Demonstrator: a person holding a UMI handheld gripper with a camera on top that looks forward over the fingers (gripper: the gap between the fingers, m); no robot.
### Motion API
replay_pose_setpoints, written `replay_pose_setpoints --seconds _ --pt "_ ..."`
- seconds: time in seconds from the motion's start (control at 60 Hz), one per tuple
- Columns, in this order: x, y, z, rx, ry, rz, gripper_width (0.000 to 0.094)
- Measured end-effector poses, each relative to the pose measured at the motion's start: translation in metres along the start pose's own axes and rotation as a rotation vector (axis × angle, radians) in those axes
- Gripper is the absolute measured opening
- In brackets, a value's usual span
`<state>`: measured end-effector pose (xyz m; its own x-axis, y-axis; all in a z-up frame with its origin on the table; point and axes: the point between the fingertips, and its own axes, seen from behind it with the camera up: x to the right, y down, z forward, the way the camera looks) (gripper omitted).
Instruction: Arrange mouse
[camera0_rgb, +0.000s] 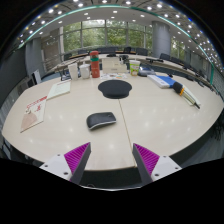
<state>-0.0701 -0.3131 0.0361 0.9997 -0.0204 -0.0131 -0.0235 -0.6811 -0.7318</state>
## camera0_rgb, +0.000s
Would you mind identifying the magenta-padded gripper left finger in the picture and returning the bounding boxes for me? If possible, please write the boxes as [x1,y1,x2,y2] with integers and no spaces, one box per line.
[39,142,92,185]

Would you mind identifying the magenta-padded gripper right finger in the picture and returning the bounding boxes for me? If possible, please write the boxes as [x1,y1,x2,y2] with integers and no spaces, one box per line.
[132,143,183,185]

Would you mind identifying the black computer mouse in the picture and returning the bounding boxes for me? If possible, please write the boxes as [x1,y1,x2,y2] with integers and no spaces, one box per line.
[86,111,117,131]

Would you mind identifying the black mouse pad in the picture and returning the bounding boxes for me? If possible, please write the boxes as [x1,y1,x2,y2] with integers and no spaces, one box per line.
[97,79,133,100]

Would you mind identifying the red white brochure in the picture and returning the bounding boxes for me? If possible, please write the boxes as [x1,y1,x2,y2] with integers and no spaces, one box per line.
[20,95,48,133]

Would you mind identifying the white booklet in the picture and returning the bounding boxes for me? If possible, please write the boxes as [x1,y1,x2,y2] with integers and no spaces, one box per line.
[46,80,72,100]

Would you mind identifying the blue white book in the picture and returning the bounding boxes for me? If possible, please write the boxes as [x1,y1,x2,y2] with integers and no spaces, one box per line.
[147,74,178,89]

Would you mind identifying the white paper cup stack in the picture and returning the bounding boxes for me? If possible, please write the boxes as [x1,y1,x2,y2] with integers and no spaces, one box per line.
[67,63,79,81]

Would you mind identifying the white lidded mug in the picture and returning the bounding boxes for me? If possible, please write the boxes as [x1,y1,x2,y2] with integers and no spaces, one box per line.
[79,63,91,80]

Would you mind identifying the colourful sticker sheet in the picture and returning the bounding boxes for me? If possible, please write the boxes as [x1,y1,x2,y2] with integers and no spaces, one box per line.
[99,72,128,81]

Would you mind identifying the white standing appliance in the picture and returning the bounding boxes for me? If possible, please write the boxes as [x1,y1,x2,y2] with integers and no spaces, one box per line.
[32,69,43,85]

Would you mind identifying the green white drink cup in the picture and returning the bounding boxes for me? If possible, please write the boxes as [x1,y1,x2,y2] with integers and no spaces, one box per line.
[129,59,141,77]

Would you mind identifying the red thermos bottle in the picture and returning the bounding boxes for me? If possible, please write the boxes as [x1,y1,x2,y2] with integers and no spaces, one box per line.
[89,50,101,79]

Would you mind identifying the long curved conference table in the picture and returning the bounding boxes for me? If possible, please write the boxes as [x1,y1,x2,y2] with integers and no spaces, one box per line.
[53,53,214,88]

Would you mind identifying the white cardboard box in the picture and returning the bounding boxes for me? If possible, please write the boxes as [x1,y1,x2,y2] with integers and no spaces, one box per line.
[101,57,128,74]

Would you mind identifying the dark office chairs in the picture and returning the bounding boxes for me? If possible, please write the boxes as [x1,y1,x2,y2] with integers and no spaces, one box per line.
[63,46,208,79]

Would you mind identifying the ceiling lights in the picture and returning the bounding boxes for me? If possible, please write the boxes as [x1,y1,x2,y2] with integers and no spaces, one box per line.
[19,0,218,58]

